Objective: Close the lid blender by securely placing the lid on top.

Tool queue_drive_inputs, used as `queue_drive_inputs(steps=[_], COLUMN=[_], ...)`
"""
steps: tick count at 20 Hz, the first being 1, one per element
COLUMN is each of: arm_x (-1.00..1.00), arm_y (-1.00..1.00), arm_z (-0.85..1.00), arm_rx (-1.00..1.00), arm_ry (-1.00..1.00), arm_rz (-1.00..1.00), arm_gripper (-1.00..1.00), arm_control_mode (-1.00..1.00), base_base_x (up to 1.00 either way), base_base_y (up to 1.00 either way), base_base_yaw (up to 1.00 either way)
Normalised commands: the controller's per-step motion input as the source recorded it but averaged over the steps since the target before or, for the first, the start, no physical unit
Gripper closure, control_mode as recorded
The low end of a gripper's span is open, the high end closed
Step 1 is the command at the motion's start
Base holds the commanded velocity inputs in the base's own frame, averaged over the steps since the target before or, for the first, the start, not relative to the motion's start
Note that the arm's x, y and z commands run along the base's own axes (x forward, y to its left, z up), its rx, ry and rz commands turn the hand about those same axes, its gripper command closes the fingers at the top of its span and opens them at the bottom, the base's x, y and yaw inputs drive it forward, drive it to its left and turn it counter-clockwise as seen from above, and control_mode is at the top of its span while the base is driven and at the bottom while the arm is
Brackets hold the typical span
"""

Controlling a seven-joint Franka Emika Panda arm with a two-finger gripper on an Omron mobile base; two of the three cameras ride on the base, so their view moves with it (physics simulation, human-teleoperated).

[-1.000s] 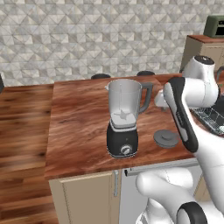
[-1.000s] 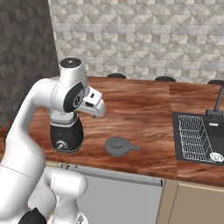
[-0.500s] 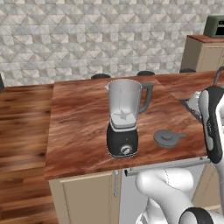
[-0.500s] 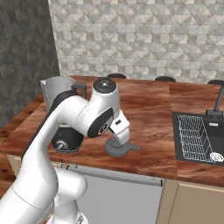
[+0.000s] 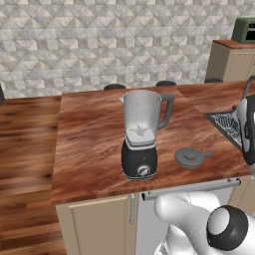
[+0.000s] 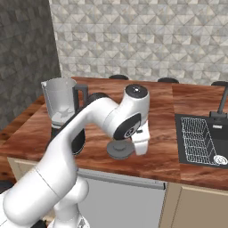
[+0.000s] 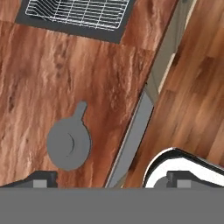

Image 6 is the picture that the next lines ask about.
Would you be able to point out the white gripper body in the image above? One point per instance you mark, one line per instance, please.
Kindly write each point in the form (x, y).
(142, 147)

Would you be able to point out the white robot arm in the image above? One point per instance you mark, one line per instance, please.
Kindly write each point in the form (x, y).
(59, 166)

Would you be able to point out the dark grey blender lid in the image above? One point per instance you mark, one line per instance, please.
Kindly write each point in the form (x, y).
(120, 150)

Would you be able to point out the clear blender with black base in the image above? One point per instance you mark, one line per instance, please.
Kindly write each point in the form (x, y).
(59, 95)

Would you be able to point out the grey dishwasher door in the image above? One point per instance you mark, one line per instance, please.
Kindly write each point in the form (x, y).
(124, 207)

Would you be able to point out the black stool seat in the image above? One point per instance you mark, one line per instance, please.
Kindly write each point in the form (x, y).
(220, 83)
(168, 80)
(118, 77)

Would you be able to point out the black sink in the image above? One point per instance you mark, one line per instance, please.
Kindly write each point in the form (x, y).
(221, 139)

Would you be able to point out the beige cupboard door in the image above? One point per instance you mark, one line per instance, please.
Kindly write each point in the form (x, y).
(201, 210)

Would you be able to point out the black tap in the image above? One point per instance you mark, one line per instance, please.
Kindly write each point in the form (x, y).
(221, 107)

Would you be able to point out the beige cupboard side panel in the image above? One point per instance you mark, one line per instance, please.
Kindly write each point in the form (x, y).
(22, 169)

